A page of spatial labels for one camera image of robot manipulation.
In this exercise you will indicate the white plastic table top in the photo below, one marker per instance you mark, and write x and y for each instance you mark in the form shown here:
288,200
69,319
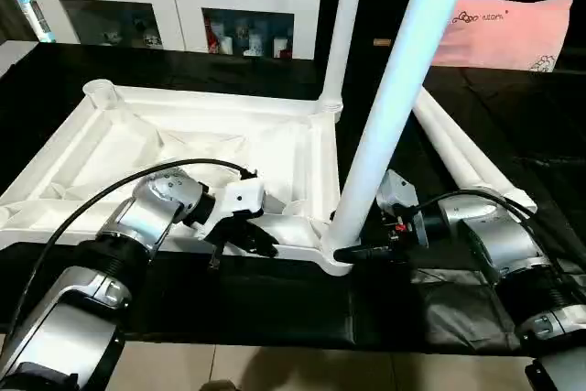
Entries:
183,144

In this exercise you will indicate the white plastic table leg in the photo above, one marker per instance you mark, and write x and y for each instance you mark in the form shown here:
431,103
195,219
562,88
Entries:
341,34
403,89
439,135
476,148

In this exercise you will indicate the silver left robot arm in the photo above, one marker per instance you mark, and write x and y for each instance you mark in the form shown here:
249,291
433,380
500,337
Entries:
110,263

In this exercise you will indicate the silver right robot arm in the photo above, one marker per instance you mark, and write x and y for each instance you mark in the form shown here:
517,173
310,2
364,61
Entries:
513,254

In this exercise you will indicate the black work mat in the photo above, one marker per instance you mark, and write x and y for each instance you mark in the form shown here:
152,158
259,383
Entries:
275,309

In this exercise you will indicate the dark robot foot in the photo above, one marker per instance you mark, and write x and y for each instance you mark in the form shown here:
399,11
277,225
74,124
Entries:
218,385

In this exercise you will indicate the small yellow label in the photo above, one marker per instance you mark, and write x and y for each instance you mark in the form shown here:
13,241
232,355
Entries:
383,43

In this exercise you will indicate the pink pillow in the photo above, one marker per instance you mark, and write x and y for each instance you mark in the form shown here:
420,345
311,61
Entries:
508,34

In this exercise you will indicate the dark grey curtain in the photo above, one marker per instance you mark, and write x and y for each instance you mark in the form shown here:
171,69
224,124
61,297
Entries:
11,11

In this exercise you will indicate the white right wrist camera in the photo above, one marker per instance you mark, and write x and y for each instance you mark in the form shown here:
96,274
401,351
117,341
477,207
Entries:
398,194

